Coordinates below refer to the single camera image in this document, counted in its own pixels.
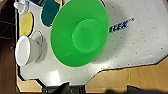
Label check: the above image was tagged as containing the teal round disc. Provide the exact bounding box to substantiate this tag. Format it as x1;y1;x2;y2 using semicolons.
41;0;62;28

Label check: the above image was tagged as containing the small white cup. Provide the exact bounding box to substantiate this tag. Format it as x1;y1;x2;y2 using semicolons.
13;0;31;15

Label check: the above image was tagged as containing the white bowl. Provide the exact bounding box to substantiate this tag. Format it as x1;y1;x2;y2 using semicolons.
14;35;43;67

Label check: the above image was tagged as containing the yellow round paddle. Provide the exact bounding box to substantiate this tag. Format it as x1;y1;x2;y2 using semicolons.
19;12;35;37

